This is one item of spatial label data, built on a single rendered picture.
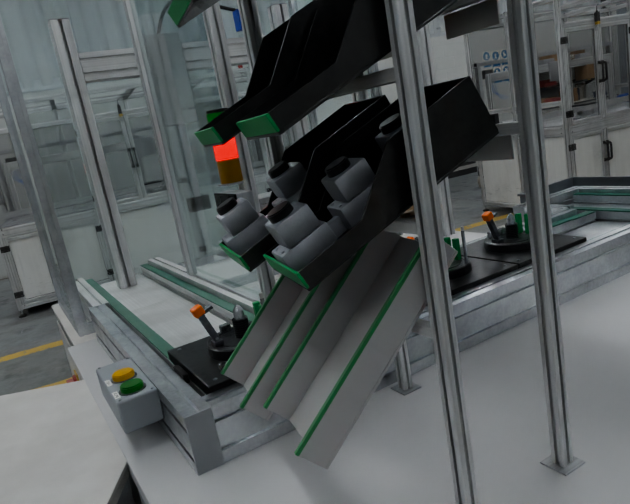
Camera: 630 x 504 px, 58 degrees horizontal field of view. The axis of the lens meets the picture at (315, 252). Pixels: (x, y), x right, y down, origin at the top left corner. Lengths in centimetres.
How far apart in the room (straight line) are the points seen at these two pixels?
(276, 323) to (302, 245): 28
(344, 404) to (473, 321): 61
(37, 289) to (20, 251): 41
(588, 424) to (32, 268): 586
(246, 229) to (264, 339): 19
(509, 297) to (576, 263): 23
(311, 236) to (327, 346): 18
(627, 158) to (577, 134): 73
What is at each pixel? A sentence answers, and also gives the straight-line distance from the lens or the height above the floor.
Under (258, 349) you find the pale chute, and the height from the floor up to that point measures 104.
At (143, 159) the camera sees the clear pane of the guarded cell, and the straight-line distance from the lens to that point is 238.
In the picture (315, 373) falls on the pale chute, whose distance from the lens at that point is 76.
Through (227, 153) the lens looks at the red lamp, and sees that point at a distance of 124.
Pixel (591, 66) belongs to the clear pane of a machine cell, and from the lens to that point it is 621.
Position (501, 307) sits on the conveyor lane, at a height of 91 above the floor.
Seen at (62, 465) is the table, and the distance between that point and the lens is 115.
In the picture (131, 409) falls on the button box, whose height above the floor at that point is 94.
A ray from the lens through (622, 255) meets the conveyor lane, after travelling 158.
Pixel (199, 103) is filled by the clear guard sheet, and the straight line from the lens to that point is 144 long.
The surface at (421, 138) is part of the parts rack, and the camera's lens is 59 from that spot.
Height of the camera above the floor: 135
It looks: 13 degrees down
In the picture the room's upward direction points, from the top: 10 degrees counter-clockwise
